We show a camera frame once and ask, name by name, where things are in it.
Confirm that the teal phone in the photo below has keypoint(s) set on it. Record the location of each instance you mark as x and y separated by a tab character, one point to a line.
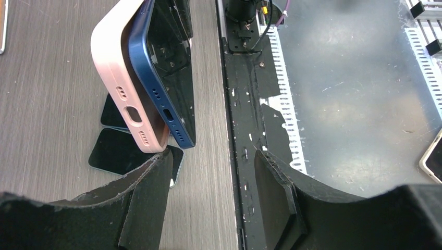
111	116

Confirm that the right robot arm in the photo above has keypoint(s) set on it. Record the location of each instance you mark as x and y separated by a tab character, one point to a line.
239	15

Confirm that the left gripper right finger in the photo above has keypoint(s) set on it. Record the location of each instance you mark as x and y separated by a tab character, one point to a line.
299	212

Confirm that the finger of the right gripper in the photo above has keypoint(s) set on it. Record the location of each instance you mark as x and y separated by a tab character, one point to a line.
172	17

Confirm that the phone on metal sheet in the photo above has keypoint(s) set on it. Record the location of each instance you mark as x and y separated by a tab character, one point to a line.
430	162

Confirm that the dark blue phone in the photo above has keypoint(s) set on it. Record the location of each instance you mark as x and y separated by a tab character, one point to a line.
164	67

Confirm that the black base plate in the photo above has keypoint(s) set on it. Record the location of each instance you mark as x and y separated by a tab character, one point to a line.
248	77

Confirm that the white wire shelf rack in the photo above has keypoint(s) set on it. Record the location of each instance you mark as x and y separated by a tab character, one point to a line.
3	27

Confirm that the aluminium frame rail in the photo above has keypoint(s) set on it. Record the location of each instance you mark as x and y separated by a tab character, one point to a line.
423	29

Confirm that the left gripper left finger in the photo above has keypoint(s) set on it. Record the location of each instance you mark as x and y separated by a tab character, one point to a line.
127	213

